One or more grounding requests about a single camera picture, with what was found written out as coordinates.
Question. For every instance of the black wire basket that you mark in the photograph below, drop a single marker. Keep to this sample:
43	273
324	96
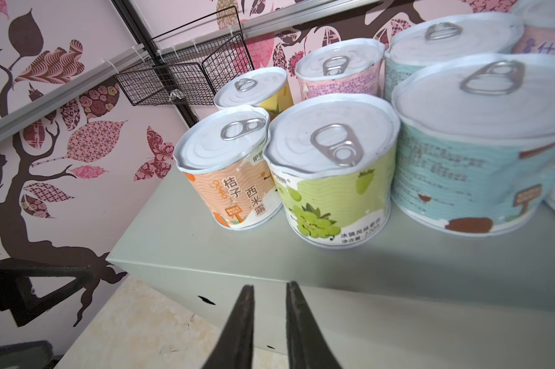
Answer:
191	62

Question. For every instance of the yellow label can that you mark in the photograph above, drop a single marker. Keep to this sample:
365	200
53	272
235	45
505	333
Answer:
266	88

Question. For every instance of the green label can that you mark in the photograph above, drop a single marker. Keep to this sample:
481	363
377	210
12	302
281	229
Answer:
333	160

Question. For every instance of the aluminium rail back wall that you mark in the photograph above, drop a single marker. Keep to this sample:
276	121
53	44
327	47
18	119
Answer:
279	20

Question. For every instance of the pink can white lid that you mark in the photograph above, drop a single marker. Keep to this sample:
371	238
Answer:
539	27

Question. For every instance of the orange label can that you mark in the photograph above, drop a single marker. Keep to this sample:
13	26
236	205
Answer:
222	157

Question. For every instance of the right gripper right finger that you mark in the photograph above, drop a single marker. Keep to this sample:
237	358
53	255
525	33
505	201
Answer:
306	345

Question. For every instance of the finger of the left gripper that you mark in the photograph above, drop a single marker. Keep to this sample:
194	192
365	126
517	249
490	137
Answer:
36	354
16	289

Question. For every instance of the grey metal cabinet box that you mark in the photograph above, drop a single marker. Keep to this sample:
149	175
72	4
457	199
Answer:
410	297

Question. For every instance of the aluminium rail left wall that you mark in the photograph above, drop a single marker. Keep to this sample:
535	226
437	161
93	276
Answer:
27	115

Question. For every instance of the aluminium rail wall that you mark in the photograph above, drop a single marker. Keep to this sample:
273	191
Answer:
27	115
279	20

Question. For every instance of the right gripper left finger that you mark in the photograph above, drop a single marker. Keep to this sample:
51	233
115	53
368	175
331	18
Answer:
235	346

